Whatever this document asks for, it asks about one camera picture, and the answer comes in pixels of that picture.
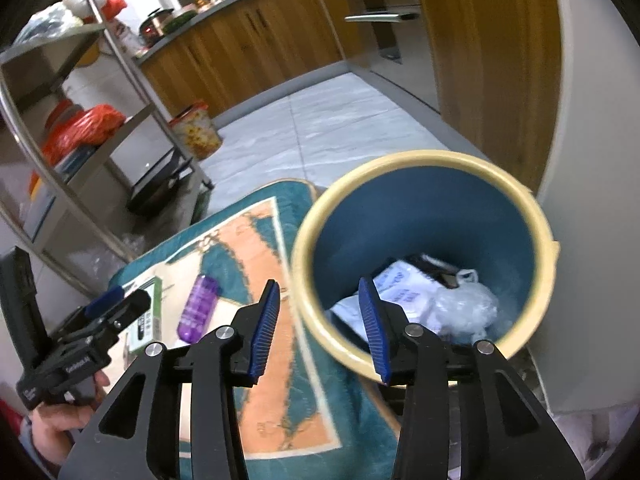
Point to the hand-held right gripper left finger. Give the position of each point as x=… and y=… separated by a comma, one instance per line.
x=262, y=332

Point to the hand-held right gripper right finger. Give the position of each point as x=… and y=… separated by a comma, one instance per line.
x=374, y=330

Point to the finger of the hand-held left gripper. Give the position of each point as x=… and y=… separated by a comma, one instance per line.
x=132, y=307
x=105, y=301

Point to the green and white box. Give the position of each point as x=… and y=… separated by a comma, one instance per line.
x=147, y=332

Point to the white and blue packet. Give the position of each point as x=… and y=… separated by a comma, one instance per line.
x=400, y=285

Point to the clear plastic bag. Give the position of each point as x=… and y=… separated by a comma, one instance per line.
x=460, y=310

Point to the blue bin with cream rim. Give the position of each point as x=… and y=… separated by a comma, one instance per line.
x=425, y=210

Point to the person's left forearm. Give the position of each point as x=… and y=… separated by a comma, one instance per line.
x=30, y=455

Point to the person's left hand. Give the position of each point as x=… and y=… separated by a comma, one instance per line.
x=57, y=430

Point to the white crumpled paper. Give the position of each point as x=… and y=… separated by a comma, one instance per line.
x=350, y=312

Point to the purple plastic bottle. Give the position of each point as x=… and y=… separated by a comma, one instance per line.
x=197, y=310

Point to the teal and cream printed mat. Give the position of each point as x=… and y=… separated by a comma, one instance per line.
x=310, y=410

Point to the black flat pan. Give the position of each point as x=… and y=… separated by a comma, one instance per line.
x=155, y=190

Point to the metal shelf rack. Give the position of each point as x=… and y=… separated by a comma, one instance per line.
x=107, y=160

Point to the floral printed tin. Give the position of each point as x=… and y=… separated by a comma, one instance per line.
x=197, y=132

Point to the stainless steel built-in oven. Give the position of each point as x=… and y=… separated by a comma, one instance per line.
x=410, y=60

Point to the dark red cooking pot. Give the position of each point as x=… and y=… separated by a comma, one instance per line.
x=155, y=25

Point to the wooden kitchen cabinets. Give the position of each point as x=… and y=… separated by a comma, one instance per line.
x=240, y=45

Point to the small red plastic bag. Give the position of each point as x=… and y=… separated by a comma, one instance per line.
x=114, y=5

